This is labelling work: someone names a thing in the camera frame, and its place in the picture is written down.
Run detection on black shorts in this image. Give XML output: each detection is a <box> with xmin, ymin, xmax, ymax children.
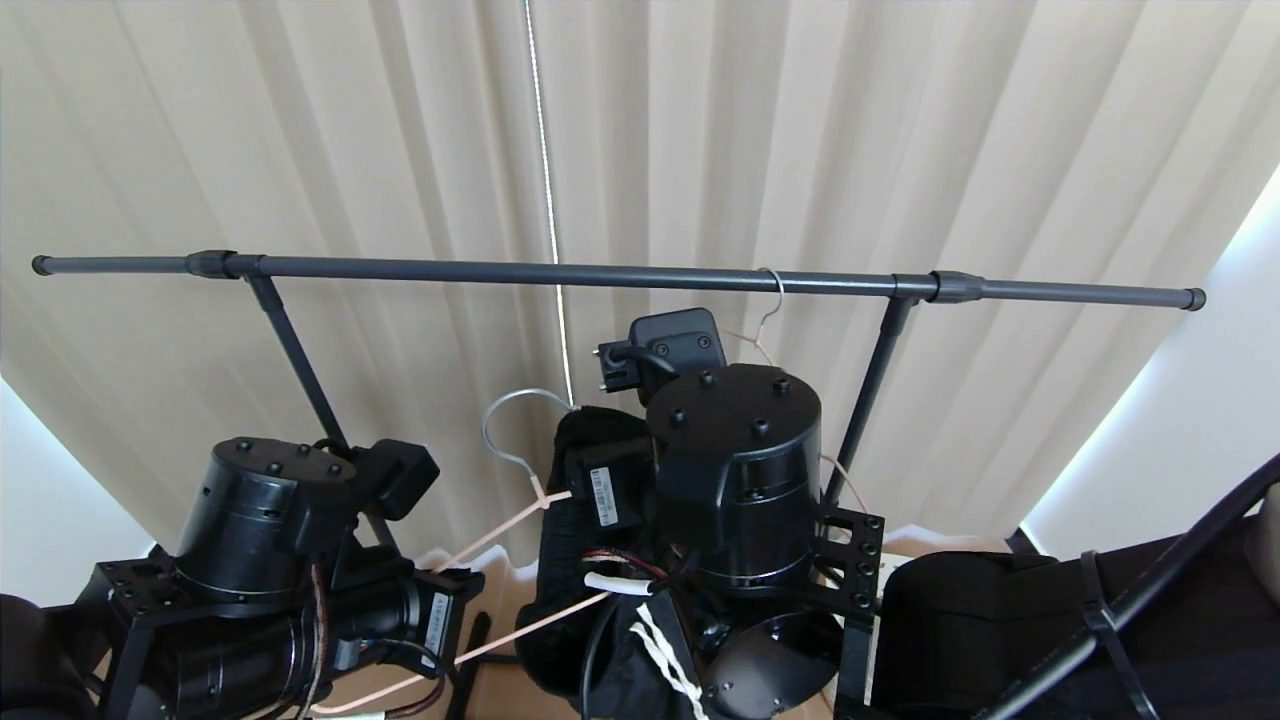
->
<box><xmin>514</xmin><ymin>404</ymin><xmax>723</xmax><ymax>720</ymax></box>

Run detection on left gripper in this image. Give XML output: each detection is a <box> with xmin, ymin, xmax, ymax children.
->
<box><xmin>345</xmin><ymin>567</ymin><xmax>487</xmax><ymax>691</ymax></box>

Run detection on pink clothes hanger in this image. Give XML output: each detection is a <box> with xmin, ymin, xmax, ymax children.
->
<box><xmin>721</xmin><ymin>267</ymin><xmax>870</xmax><ymax>517</ymax></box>
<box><xmin>309</xmin><ymin>387</ymin><xmax>614</xmax><ymax>718</ymax></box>

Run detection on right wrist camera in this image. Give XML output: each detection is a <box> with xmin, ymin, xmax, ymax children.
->
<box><xmin>597</xmin><ymin>307</ymin><xmax>729</xmax><ymax>402</ymax></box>

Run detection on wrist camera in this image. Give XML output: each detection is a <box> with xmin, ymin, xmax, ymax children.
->
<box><xmin>597</xmin><ymin>307</ymin><xmax>729</xmax><ymax>402</ymax></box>
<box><xmin>339</xmin><ymin>437</ymin><xmax>442</xmax><ymax>553</ymax></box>

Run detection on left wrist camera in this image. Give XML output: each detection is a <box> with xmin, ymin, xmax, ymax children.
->
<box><xmin>339</xmin><ymin>437</ymin><xmax>442</xmax><ymax>553</ymax></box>

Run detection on beige curtain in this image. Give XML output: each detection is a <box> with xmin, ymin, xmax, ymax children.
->
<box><xmin>0</xmin><ymin>0</ymin><xmax>1280</xmax><ymax>571</ymax></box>

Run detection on black clothes rack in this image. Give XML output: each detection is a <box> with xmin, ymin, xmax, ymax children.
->
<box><xmin>30</xmin><ymin>249</ymin><xmax>1208</xmax><ymax>720</ymax></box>

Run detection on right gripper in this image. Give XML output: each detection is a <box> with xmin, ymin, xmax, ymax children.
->
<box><xmin>564</xmin><ymin>437</ymin><xmax>659</xmax><ymax>532</ymax></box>

